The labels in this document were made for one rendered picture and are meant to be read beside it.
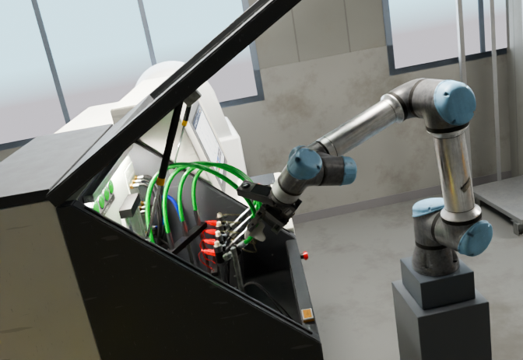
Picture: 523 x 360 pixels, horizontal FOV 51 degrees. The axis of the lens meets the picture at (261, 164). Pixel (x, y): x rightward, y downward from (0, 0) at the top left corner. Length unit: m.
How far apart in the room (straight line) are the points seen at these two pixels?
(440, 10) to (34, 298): 3.73
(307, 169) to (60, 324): 0.75
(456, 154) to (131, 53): 2.99
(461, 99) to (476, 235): 0.41
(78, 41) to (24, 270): 2.90
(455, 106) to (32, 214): 1.11
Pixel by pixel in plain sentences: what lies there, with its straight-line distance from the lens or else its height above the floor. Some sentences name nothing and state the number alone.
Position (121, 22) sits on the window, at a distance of 4.19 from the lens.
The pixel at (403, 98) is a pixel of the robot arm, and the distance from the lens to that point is 1.65.
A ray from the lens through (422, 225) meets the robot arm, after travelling 1.84.
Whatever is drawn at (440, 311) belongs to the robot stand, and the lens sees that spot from 1.91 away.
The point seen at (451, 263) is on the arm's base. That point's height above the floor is 0.93.
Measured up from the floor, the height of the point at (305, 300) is 0.95.
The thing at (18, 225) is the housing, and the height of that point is 1.42.
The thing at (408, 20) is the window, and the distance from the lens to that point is 4.48.
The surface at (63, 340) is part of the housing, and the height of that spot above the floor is 1.09.
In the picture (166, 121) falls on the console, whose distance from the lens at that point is 2.02.
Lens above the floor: 1.86
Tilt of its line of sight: 17 degrees down
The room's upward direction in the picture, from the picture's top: 10 degrees counter-clockwise
